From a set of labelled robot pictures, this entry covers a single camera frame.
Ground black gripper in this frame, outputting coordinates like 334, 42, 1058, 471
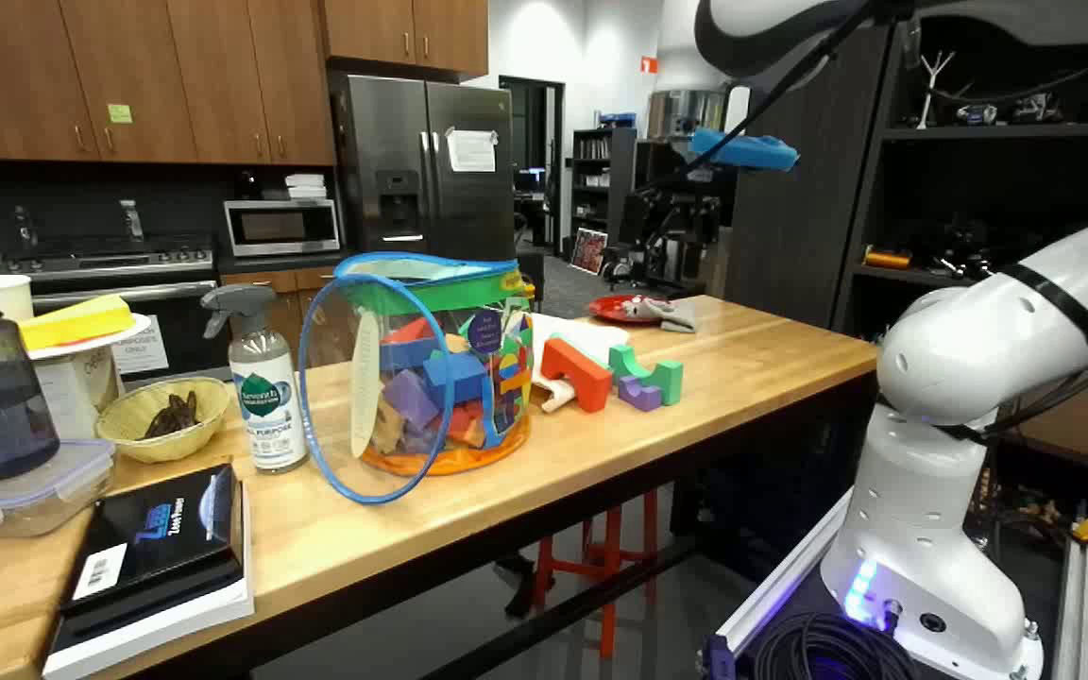
645, 175, 725, 257

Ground green stepped foam block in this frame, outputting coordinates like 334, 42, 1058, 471
604, 343, 689, 407

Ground purple foam block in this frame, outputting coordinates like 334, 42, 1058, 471
616, 374, 666, 417

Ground red foam block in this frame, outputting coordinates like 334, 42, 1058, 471
536, 338, 616, 417

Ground beige wooden block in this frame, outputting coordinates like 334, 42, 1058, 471
525, 374, 578, 417

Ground black background shelf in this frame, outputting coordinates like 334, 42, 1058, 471
567, 126, 641, 276

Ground gray cloth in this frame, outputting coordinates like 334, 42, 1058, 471
623, 296, 700, 338

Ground red plate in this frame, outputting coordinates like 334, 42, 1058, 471
587, 292, 689, 334

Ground white folded cloth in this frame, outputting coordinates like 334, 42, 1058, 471
525, 310, 636, 374

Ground orange object on shelf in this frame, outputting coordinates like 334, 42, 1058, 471
861, 243, 917, 272

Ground white paper on fridge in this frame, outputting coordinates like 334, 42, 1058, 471
442, 128, 504, 177

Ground clear plastic toy bin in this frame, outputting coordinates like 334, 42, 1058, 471
295, 248, 541, 512

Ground stainless steel fridge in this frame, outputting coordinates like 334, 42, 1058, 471
330, 67, 521, 261

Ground wooden cabinet above fridge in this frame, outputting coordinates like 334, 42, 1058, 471
316, 0, 491, 80

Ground red metal stool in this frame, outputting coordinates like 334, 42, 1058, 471
528, 485, 666, 664

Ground white stacked containers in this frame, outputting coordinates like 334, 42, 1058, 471
278, 169, 334, 203

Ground silver microwave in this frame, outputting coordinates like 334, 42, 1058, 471
220, 198, 349, 265

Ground clear spray bottle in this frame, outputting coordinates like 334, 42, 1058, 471
196, 280, 311, 476

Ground dark food pieces in bowl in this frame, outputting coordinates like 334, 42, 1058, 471
145, 388, 204, 444

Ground black kitchen stove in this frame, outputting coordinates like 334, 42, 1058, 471
13, 243, 224, 382

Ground white paper on stove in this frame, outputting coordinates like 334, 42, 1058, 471
111, 313, 174, 377

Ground wooden upper kitchen cabinets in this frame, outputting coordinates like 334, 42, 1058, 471
0, 0, 339, 169

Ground white plate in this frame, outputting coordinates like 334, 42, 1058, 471
24, 313, 160, 367

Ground yellow-green bowl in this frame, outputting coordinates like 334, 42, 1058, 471
93, 374, 240, 470

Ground yellow sponge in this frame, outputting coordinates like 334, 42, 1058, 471
14, 292, 138, 357

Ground black book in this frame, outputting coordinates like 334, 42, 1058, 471
38, 461, 258, 680

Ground white bucket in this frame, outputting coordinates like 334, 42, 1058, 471
31, 343, 133, 447

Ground clear plastic food container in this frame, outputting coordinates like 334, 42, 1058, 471
0, 436, 120, 543

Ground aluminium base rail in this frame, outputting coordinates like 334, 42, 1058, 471
700, 488, 859, 680

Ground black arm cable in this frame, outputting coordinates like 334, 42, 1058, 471
691, 0, 1088, 447

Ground coiled black cable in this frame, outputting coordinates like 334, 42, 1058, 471
747, 609, 917, 680

